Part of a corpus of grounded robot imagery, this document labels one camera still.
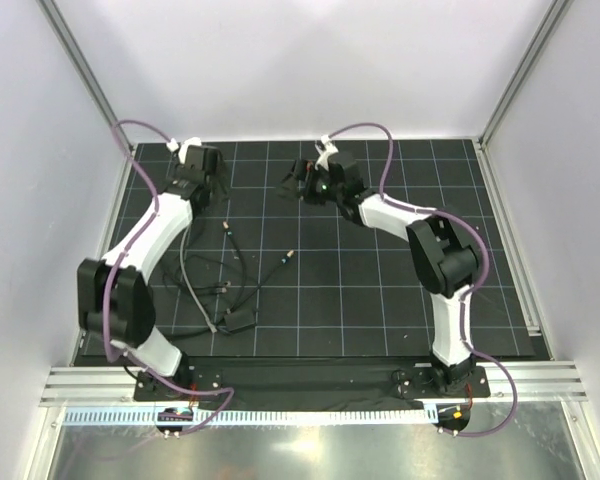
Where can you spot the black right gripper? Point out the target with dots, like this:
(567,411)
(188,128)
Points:
(302,170)

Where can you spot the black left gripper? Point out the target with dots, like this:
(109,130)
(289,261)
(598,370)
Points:
(218,179)

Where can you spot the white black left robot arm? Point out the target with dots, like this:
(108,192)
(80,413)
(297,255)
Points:
(114,296)

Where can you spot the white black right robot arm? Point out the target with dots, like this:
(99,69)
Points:
(446,257)

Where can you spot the black grid mat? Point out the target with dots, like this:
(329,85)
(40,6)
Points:
(321,286)

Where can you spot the small black adapter box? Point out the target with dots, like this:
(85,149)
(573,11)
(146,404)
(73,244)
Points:
(240,320)

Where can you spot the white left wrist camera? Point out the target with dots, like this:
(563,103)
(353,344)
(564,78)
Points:
(178,150)

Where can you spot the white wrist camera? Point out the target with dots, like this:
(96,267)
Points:
(178,150)
(325,148)

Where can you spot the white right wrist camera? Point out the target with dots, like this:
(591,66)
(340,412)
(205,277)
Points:
(325,148)

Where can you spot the left aluminium corner post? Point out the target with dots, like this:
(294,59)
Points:
(64,34)

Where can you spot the aluminium corner post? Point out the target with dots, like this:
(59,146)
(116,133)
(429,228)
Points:
(64,34)
(540,39)

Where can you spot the white slotted cable duct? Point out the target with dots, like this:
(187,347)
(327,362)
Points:
(163,416)

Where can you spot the aluminium front frame rail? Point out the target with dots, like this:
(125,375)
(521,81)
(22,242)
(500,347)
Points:
(525,381)

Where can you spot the right aluminium corner post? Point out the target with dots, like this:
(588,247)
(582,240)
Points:
(540,39)

